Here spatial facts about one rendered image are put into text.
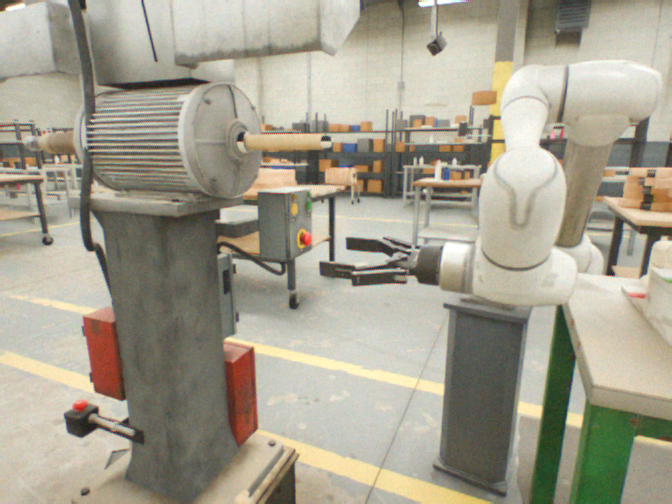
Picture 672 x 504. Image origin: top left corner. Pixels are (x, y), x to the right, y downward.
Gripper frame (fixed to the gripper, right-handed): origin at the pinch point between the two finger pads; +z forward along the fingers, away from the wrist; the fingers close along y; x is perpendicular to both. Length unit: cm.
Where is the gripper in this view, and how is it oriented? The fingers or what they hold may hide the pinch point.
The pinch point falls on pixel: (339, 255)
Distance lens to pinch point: 83.5
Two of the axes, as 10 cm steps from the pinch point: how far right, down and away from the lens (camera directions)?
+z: -9.2, -1.0, 3.9
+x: -0.6, -9.2, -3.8
